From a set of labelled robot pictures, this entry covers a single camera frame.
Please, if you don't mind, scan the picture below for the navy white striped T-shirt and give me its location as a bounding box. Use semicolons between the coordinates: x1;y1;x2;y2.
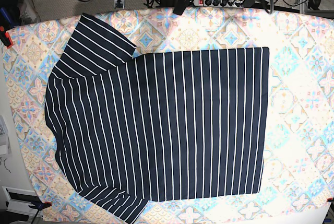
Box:
45;14;269;223

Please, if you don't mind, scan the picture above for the white power strip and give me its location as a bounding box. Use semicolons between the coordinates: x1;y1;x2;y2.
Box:
193;0;243;8

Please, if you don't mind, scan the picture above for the black remote-like device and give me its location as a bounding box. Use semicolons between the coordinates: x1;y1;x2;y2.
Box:
173;0;192;16

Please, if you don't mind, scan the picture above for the patterned pastel tablecloth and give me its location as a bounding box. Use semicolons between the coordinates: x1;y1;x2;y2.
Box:
1;8;333;223

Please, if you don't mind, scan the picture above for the white papers left edge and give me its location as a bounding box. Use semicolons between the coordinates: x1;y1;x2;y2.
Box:
0;116;11;158

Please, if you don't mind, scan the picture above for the red black clamp upper left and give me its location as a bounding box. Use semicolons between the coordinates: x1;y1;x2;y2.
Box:
0;26;13;49

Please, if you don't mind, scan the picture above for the white box lower left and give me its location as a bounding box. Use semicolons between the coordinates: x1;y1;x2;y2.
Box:
2;186;40;216

